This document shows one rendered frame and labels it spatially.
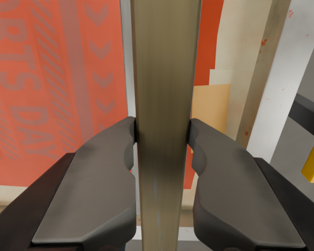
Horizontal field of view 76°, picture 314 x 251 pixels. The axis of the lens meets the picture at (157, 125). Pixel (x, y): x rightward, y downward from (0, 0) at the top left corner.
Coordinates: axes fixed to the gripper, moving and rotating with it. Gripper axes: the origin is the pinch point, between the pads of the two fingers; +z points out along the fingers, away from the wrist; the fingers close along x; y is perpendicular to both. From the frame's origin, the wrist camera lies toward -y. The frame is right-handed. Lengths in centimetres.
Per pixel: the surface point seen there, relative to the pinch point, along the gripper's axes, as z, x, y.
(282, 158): 110, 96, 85
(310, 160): 16.0, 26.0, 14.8
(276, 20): 11.9, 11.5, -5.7
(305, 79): 109, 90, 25
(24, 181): 14.1, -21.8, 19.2
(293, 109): 30.2, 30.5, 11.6
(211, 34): 13.9, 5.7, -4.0
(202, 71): 13.9, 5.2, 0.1
